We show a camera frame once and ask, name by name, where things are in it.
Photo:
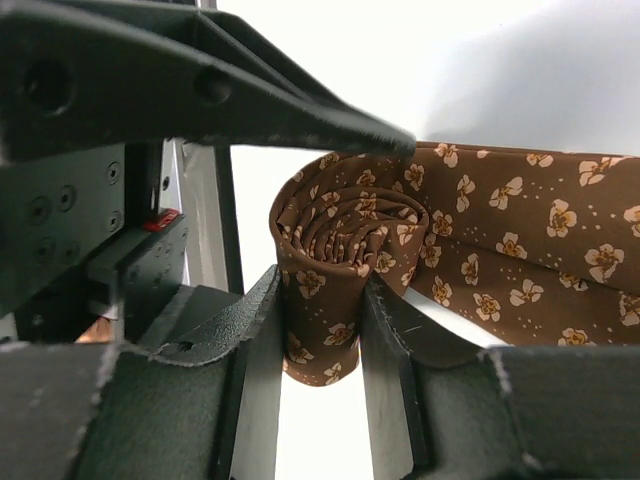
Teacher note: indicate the brown floral tie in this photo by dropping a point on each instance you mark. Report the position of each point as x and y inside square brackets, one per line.
[534, 247]

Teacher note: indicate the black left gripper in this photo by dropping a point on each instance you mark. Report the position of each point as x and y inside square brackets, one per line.
[80, 240]

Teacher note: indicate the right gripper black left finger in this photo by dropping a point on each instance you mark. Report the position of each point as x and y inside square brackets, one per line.
[210, 398]

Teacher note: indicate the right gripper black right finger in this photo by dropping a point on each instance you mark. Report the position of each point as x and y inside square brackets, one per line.
[424, 422]

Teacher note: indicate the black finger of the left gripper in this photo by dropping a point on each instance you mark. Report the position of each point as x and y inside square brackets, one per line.
[77, 75]

